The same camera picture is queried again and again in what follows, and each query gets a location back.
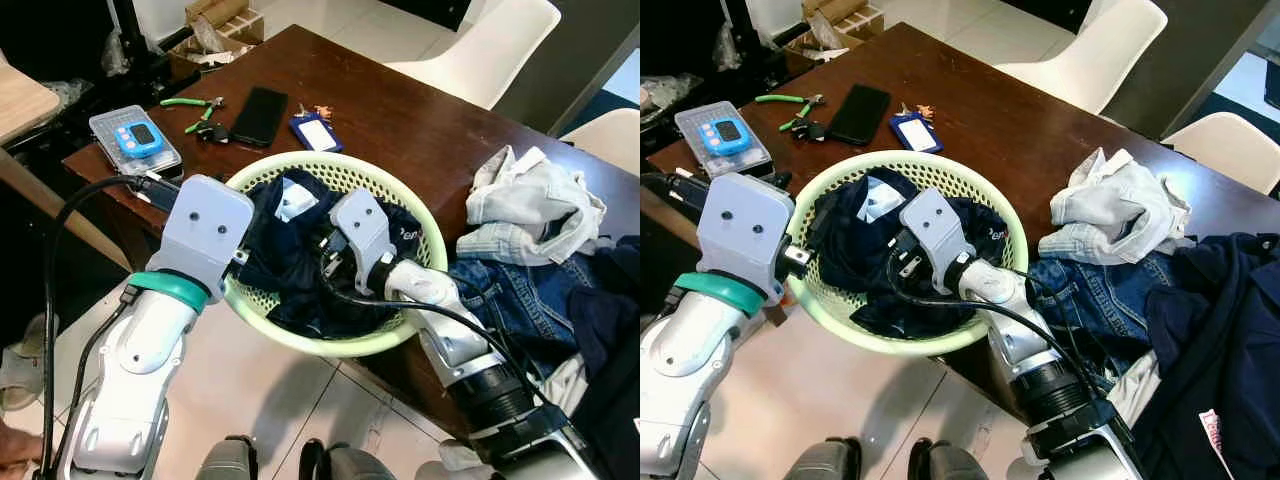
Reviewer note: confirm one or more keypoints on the grey robot leg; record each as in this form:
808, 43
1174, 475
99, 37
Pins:
355, 465
950, 465
820, 462
225, 462

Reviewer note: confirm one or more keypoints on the brown cardboard box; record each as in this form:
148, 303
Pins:
850, 25
235, 30

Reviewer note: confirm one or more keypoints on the person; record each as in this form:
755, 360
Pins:
15, 445

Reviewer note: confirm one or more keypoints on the blue card holder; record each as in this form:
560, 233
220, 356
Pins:
315, 132
915, 132

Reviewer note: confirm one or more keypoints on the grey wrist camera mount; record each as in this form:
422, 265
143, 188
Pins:
360, 225
930, 225
205, 225
745, 225

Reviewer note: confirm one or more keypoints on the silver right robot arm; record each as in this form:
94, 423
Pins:
450, 330
1020, 330

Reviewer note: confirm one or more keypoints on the white chair with wooden legs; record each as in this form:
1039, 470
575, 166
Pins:
480, 50
1230, 145
1090, 50
610, 135

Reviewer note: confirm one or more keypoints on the blue denim jeans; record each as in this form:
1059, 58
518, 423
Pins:
1090, 300
510, 300

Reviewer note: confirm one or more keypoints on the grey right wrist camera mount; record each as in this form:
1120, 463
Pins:
930, 225
360, 225

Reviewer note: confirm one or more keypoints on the clear plastic box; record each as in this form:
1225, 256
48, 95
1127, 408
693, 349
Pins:
150, 162
750, 160

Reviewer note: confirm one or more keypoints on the black smartphone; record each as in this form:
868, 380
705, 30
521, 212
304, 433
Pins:
260, 117
860, 115

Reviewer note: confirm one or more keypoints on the light grey crumpled garment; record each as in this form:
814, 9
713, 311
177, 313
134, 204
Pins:
530, 210
1120, 210

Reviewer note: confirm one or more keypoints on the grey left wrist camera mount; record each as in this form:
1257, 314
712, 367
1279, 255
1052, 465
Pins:
745, 225
205, 225

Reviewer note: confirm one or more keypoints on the grey robot left leg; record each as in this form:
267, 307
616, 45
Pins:
225, 462
820, 462

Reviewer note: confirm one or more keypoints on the navy blue shirt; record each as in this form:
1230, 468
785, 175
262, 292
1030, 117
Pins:
280, 260
850, 260

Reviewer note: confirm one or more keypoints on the light green laundry basket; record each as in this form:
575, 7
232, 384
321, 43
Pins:
290, 340
870, 345

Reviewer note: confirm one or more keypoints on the black key fob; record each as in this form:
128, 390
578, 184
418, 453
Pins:
812, 130
212, 132

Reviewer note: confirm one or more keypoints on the brown wooden table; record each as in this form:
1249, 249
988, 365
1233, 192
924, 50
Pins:
400, 110
1000, 110

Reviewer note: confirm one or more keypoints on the dark navy jacket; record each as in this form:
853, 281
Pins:
615, 330
1220, 330

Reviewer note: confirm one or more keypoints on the light wooden desk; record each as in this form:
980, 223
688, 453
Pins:
25, 100

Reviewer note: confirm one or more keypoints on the grey robot right leg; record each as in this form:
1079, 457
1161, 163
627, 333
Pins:
950, 465
355, 465

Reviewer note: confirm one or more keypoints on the blue digital timer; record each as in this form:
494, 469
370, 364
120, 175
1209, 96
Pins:
135, 140
725, 137

